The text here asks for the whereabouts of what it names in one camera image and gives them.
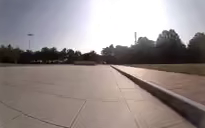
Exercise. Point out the row of trees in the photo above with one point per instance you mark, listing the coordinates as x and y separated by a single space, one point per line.
170 48

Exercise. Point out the grey stone kerb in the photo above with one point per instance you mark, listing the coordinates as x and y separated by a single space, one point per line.
170 96

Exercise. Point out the red brick path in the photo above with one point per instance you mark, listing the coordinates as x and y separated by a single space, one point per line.
190 85

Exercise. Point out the low wall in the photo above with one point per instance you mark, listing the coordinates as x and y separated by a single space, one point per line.
85 62

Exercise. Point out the tall floodlight mast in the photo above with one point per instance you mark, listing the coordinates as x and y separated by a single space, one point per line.
29 40

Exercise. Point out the distant thin tower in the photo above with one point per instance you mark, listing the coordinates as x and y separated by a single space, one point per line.
135 36

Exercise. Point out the grey stone slab plaza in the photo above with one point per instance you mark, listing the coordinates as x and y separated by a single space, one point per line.
56 90

